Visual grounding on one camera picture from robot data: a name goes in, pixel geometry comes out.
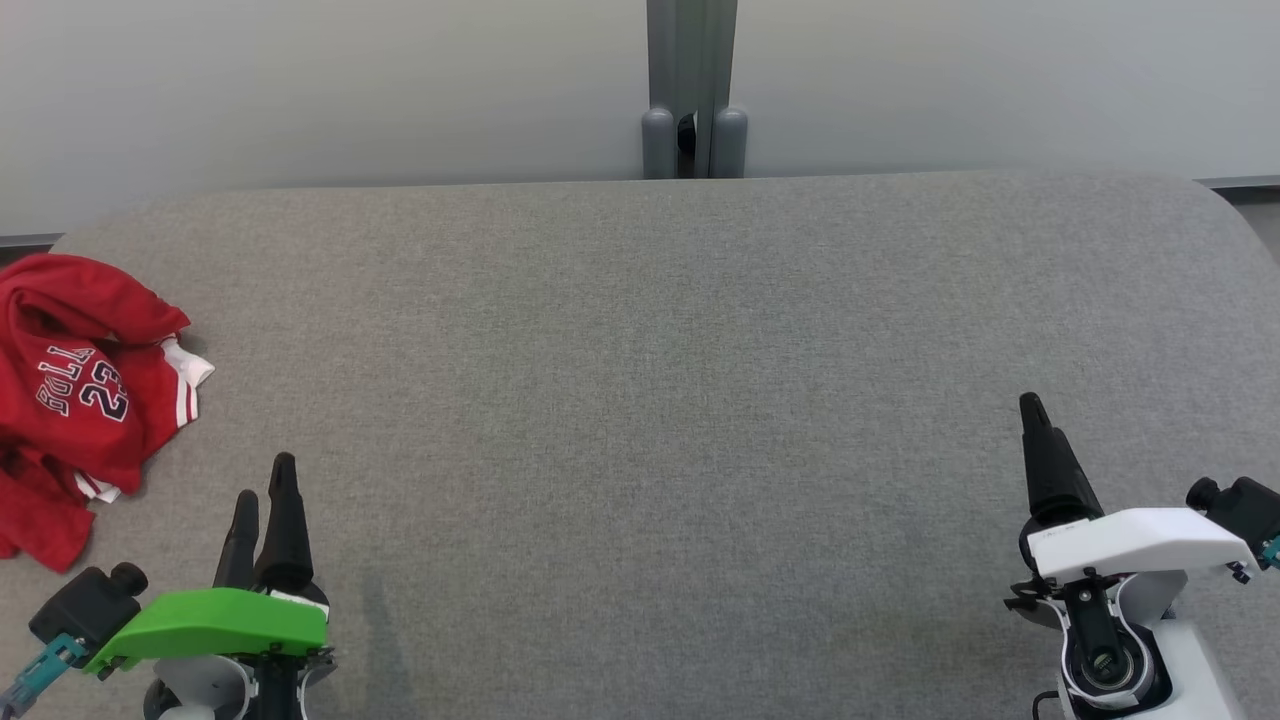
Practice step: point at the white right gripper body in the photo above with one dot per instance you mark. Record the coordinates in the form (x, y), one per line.
(1140, 545)

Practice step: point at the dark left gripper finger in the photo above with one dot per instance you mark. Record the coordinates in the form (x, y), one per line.
(238, 545)
(285, 530)

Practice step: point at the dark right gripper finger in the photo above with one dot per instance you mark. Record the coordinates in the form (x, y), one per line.
(1055, 470)

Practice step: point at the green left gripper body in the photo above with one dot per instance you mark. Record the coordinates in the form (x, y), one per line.
(220, 620)

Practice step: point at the red basketball jersey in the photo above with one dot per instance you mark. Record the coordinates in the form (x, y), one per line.
(140, 430)

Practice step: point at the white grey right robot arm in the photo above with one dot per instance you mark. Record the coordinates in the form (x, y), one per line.
(1195, 660)

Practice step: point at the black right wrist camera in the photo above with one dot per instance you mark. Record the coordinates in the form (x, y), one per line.
(1245, 515)

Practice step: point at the teal right camera connector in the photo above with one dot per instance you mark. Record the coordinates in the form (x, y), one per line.
(1272, 552)

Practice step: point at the teal camera connector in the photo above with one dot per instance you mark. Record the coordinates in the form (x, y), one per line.
(1272, 552)
(40, 675)

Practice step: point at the teal left camera connector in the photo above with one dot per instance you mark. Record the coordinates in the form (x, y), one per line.
(40, 675)

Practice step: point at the grey wall post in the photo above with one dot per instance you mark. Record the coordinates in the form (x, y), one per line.
(692, 80)

